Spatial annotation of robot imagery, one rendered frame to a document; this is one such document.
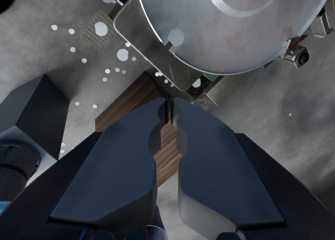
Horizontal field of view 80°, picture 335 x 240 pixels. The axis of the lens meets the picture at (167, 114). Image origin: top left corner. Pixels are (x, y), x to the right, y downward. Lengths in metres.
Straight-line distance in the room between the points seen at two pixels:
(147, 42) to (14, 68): 0.93
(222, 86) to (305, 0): 0.24
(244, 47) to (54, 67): 0.92
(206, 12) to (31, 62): 0.93
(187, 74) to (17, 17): 0.88
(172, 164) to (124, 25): 0.85
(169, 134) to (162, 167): 0.20
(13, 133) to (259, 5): 0.69
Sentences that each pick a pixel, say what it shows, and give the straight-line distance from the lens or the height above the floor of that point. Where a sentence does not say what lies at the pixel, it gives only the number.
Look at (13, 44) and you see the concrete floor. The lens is 1.11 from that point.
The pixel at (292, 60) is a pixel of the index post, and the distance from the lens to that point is 0.39.
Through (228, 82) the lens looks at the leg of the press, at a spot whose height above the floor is 0.64.
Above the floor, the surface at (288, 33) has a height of 0.78.
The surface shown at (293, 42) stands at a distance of 0.39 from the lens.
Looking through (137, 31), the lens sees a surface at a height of 0.78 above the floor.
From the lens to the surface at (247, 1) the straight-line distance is 0.31.
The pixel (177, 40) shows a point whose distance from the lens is 0.28.
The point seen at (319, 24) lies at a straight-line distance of 0.51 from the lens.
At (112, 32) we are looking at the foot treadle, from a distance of 0.89.
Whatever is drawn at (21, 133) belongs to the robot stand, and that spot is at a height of 0.45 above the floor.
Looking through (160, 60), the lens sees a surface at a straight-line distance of 0.28.
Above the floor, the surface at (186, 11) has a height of 0.78.
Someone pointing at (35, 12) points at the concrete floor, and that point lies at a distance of 1.07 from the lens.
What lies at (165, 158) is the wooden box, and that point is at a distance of 1.00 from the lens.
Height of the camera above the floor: 1.04
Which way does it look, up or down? 54 degrees down
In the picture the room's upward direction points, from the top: 149 degrees clockwise
